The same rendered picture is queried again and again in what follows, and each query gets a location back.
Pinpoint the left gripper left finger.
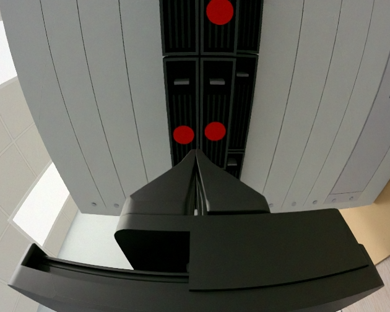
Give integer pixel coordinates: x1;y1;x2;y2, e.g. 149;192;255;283
121;149;196;215

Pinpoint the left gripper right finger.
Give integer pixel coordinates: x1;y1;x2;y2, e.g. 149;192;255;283
196;149;271;215

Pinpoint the tan flat board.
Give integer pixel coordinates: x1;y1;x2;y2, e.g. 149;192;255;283
339;180;390;265

